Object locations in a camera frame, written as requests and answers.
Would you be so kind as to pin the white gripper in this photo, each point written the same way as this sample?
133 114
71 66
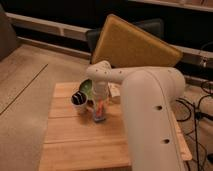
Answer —
100 91

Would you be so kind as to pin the orange pepper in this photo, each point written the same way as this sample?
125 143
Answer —
99 109

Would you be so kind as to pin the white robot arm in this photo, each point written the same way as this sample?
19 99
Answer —
146 95

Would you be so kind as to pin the white box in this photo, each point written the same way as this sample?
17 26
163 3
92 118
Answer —
114 92

